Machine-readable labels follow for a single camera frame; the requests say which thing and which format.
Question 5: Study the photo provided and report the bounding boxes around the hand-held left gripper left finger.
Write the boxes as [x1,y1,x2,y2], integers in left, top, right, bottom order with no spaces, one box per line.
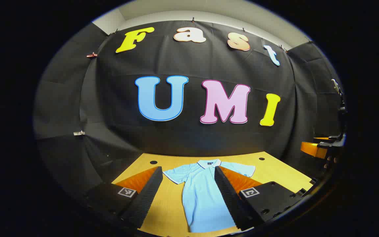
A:
[81,166,164,229]

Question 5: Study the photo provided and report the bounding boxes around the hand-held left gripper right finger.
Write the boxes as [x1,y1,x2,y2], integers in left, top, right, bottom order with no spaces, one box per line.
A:
[214,166,305,231]

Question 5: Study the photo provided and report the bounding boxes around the light blue T-shirt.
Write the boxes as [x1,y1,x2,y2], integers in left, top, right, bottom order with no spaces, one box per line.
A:
[163,159,256,233]

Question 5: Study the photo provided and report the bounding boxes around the black backdrop cloth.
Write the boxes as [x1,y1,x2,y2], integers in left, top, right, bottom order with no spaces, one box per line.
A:
[33,20,346,198]

